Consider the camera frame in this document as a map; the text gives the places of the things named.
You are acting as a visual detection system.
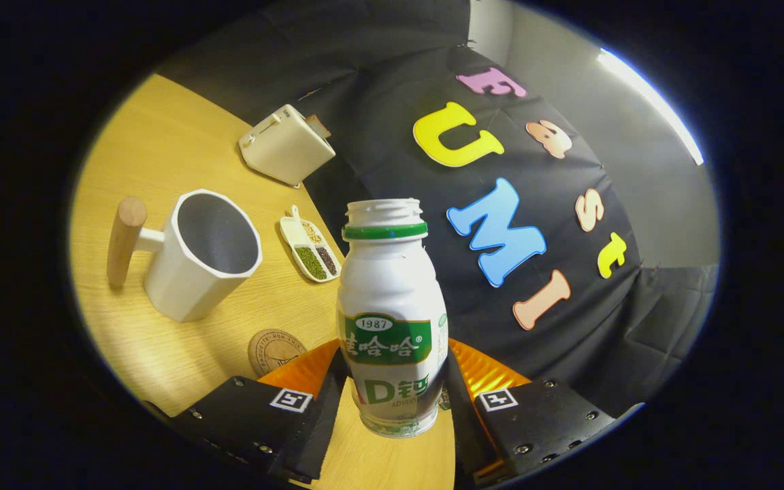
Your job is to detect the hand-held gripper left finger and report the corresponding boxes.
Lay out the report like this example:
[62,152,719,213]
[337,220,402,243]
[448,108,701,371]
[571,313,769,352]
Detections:
[161,338,350,485]

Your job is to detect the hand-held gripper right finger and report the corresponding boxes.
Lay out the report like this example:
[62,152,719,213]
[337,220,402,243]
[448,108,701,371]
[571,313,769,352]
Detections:
[443,338,627,485]

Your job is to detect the round cork coaster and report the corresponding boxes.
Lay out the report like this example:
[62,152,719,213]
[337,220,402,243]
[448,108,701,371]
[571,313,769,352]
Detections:
[248,329,308,379]

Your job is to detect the white juice bottle green label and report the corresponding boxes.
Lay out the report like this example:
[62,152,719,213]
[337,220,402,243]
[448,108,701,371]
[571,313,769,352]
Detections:
[336,198,450,439]

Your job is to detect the white cup wooden handle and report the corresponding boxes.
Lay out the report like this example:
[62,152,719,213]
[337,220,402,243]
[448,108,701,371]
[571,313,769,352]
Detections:
[107,189,263,323]

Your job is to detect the white divided dish with beans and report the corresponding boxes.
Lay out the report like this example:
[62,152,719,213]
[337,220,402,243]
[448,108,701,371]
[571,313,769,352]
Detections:
[278,205,343,284]

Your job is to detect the cream toaster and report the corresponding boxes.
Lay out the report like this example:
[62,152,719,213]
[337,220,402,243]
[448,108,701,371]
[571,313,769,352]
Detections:
[238,104,336,188]

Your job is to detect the wooden table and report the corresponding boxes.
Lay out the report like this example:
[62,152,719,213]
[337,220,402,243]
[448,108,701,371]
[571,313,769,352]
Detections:
[69,73,457,490]

